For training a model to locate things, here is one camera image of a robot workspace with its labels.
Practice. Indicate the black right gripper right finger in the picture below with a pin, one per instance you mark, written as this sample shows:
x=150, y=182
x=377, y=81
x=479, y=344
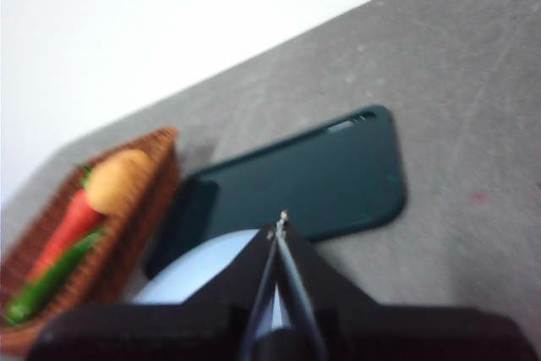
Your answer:
x=380, y=331

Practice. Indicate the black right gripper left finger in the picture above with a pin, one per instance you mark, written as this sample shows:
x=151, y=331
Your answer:
x=177, y=331

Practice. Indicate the light blue plate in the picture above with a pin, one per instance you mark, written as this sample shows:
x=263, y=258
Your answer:
x=198, y=268

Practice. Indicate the green pepper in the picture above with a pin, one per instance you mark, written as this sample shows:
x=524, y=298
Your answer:
x=46, y=287

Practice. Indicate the brown wicker basket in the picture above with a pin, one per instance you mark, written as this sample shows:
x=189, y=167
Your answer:
x=139, y=209

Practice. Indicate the red carrot with green leaves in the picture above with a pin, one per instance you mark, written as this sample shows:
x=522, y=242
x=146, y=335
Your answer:
x=69, y=230

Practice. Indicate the yellow-brown potato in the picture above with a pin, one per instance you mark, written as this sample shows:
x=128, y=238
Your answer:
x=120, y=181

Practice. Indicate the dark green cutting board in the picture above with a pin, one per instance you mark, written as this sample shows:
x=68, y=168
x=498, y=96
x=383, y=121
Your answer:
x=304, y=171

